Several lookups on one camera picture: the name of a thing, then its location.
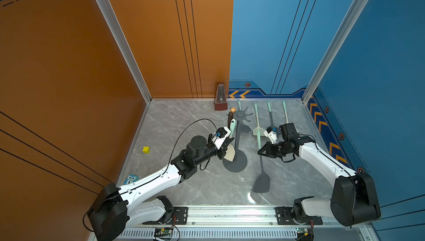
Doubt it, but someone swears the grey turner mint handle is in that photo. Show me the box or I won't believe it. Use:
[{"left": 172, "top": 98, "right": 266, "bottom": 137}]
[{"left": 267, "top": 101, "right": 277, "bottom": 132}]

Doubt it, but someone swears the green circuit board right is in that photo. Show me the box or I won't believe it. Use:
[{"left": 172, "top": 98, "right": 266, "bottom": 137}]
[{"left": 296, "top": 228, "right": 314, "bottom": 241}]

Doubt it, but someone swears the small yellow cube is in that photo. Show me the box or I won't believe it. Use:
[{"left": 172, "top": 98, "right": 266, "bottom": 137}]
[{"left": 142, "top": 146, "right": 151, "bottom": 154}]

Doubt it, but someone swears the red wooden metronome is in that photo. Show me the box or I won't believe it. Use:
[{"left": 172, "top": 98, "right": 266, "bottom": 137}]
[{"left": 214, "top": 83, "right": 228, "bottom": 111}]

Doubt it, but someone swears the blue owl toy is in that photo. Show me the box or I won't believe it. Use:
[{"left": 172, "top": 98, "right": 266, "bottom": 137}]
[{"left": 124, "top": 175, "right": 139, "bottom": 185}]

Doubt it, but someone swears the aluminium corner post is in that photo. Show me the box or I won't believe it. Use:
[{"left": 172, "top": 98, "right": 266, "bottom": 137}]
[
  {"left": 95, "top": 0, "right": 152, "bottom": 104},
  {"left": 302, "top": 0, "right": 369, "bottom": 105}
]

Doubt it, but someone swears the aluminium corner post right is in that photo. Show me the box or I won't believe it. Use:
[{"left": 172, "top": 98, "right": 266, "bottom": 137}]
[{"left": 302, "top": 0, "right": 369, "bottom": 105}]

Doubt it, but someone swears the cream spatula mint handle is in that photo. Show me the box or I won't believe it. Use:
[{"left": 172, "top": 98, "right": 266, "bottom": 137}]
[{"left": 282, "top": 100, "right": 300, "bottom": 131}]

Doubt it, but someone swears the brown wooden handle utensil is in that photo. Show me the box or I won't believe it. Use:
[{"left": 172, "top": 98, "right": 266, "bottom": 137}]
[{"left": 227, "top": 108, "right": 236, "bottom": 128}]

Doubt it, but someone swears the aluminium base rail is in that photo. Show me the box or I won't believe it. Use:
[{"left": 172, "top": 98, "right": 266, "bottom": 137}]
[{"left": 86, "top": 204, "right": 366, "bottom": 241}]

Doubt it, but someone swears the green circuit board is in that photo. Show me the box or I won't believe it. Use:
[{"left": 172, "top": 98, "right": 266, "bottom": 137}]
[
  {"left": 296, "top": 228, "right": 314, "bottom": 241},
  {"left": 153, "top": 227, "right": 174, "bottom": 240}
]

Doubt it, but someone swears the green circuit board left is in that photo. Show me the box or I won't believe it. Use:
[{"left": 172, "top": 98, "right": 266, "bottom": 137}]
[{"left": 153, "top": 227, "right": 174, "bottom": 240}]

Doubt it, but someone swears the grey kitchen utensil rack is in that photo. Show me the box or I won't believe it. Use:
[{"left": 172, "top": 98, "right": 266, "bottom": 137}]
[{"left": 222, "top": 108, "right": 252, "bottom": 173}]

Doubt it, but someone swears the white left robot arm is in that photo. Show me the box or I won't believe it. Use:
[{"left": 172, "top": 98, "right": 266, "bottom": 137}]
[{"left": 86, "top": 134, "right": 233, "bottom": 241}]

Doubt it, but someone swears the aluminium corner post left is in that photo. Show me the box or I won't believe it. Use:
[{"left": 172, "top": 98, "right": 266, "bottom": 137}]
[{"left": 95, "top": 0, "right": 152, "bottom": 104}]

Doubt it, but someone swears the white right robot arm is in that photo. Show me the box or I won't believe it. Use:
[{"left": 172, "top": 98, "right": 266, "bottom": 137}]
[{"left": 258, "top": 123, "right": 381, "bottom": 227}]

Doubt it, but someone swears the cream slotted turner mint handle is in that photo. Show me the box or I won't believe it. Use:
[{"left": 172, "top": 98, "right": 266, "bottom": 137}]
[{"left": 224, "top": 119, "right": 236, "bottom": 162}]

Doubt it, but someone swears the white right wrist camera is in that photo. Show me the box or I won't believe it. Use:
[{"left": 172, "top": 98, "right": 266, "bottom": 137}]
[{"left": 263, "top": 127, "right": 278, "bottom": 144}]

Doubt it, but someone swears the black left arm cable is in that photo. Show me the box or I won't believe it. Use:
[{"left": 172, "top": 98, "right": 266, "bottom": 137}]
[{"left": 164, "top": 118, "right": 218, "bottom": 175}]

